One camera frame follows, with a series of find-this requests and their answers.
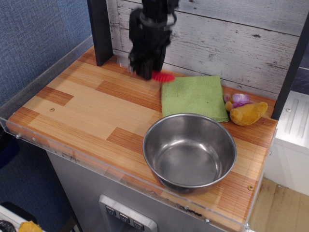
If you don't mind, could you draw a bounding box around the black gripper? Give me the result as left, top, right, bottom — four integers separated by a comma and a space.
129, 8, 171, 80

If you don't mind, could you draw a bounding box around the red-handled metal spork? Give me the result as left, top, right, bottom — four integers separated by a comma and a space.
116, 56, 175, 83

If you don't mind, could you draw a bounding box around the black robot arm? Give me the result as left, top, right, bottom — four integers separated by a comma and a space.
128, 0, 179, 83

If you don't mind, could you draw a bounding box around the clear acrylic edge guard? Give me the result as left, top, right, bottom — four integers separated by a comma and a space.
0, 37, 277, 232

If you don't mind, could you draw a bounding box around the green folded cloth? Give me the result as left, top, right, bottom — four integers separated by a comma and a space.
161, 76, 229, 122

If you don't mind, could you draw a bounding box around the stainless steel bowl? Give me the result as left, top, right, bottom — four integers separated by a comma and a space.
142, 113, 237, 194

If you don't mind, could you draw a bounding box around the yellow plush toy with flower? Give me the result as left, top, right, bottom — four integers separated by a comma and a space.
224, 93, 268, 126

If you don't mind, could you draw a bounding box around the grey cabinet with button panel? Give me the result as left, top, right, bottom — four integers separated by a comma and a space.
45, 151, 232, 232

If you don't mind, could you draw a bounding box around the white side unit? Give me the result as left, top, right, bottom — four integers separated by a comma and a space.
264, 91, 309, 195

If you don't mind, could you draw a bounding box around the yellow object bottom left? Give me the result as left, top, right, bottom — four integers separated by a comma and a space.
18, 221, 43, 232

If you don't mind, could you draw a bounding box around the dark vertical post left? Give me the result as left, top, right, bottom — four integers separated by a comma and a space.
87, 0, 113, 66

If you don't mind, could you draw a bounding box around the dark vertical post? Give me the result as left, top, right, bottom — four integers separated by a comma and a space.
271, 15, 309, 120
87, 0, 113, 66

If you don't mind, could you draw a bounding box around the dark vertical post right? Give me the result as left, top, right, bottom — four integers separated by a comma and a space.
271, 15, 309, 120

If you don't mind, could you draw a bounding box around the black braided cable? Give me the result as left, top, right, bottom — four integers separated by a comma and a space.
0, 219, 16, 232

